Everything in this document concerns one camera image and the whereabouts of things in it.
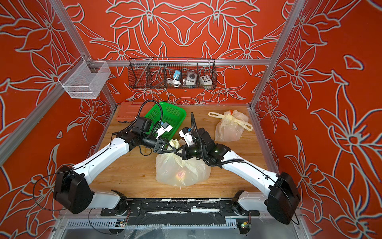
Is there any white orange-print plastic bag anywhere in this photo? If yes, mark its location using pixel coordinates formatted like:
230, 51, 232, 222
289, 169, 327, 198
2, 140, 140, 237
155, 153, 211, 187

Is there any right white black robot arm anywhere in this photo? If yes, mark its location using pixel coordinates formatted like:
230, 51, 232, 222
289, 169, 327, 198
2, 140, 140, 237
176, 115, 301, 225

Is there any clear plastic wall bin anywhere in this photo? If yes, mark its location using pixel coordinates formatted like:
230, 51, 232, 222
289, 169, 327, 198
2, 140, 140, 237
59, 61, 111, 99

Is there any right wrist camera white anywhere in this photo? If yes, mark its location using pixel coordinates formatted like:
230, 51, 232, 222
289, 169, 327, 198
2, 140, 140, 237
179, 127, 195, 146

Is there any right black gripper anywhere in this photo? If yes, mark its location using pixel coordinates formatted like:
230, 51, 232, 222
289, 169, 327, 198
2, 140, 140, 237
173, 145, 208, 161

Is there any black wire wall basket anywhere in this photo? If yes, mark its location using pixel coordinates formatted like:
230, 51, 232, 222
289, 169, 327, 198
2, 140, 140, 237
127, 57, 217, 90

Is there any grey white timer device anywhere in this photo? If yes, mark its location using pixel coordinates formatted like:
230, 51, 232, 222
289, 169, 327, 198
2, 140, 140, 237
184, 71, 198, 86

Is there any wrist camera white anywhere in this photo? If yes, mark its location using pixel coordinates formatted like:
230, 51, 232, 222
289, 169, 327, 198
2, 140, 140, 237
179, 127, 195, 146
156, 121, 173, 140

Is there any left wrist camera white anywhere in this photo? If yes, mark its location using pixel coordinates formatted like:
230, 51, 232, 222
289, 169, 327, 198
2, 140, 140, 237
156, 121, 173, 140

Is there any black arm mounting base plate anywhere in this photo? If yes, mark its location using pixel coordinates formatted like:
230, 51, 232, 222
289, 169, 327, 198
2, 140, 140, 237
100, 198, 260, 226

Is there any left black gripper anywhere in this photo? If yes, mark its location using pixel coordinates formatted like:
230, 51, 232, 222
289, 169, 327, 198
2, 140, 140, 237
142, 134, 177, 155

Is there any white button remote box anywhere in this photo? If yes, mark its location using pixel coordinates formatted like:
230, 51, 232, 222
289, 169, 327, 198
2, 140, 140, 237
199, 75, 213, 87

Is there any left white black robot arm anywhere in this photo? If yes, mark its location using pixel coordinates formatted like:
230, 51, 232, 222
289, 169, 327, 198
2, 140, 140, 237
53, 116, 168, 216

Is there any green plastic basket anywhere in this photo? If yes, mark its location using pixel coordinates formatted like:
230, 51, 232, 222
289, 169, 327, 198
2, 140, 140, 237
145, 102, 187, 140

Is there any blue white small box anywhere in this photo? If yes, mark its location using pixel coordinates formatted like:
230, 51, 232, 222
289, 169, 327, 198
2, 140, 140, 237
172, 70, 181, 81

